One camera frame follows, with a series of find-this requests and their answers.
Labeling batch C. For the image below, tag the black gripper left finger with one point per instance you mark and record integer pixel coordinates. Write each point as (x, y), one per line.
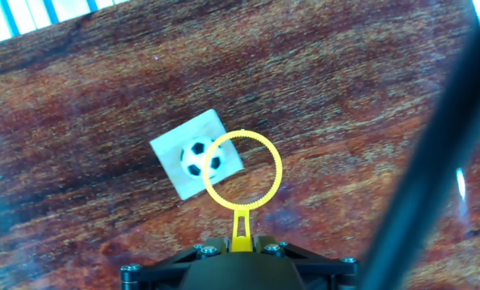
(155, 276)

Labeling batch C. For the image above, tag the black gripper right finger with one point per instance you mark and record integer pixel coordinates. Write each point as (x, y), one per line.
(328, 276)

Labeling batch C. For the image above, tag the small soccer ball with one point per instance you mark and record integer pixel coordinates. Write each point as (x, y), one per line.
(193, 157)

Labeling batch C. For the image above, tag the glossy wood-grain mat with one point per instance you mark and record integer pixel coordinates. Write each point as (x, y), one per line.
(103, 221)

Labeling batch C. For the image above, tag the large wooden block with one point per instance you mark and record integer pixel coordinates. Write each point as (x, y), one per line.
(171, 149)

